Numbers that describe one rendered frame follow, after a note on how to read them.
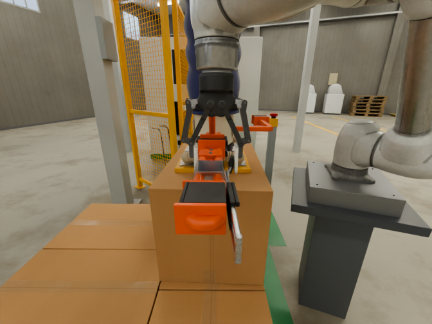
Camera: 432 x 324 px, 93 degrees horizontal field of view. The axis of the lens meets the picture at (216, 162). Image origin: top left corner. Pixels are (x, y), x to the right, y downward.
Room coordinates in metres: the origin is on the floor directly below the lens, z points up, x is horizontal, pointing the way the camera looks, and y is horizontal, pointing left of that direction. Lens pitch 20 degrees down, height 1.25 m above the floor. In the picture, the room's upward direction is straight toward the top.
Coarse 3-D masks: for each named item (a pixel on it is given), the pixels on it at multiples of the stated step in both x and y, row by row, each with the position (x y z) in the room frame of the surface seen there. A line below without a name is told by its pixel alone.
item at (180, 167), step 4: (180, 160) 0.81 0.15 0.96; (180, 164) 0.75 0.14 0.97; (184, 164) 0.75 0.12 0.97; (192, 164) 0.75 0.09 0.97; (176, 168) 0.72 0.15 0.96; (180, 168) 0.72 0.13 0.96; (184, 168) 0.72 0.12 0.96; (188, 168) 0.72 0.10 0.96; (192, 168) 0.72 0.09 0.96; (180, 172) 0.72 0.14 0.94; (184, 172) 0.72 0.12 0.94; (188, 172) 0.72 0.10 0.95; (192, 172) 0.72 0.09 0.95
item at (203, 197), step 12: (192, 180) 0.33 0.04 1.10; (204, 180) 0.33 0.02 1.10; (216, 180) 0.33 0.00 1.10; (192, 192) 0.28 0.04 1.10; (204, 192) 0.28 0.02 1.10; (216, 192) 0.28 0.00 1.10; (180, 204) 0.25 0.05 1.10; (192, 204) 0.25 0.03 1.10; (204, 204) 0.25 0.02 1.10; (216, 204) 0.25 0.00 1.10; (180, 216) 0.25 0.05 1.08; (180, 228) 0.25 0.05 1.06
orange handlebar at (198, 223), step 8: (264, 120) 1.11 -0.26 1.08; (240, 128) 0.92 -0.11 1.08; (256, 128) 0.92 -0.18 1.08; (264, 128) 0.92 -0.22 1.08; (272, 128) 0.93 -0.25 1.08; (200, 152) 0.52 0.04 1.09; (208, 152) 0.52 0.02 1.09; (216, 152) 0.52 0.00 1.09; (216, 160) 0.47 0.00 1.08; (200, 176) 0.38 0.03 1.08; (216, 176) 0.38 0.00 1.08; (192, 216) 0.24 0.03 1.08; (200, 216) 0.24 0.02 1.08; (208, 216) 0.24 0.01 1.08; (216, 216) 0.24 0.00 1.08; (192, 224) 0.23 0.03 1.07; (200, 224) 0.23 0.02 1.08; (208, 224) 0.23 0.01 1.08; (216, 224) 0.23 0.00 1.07
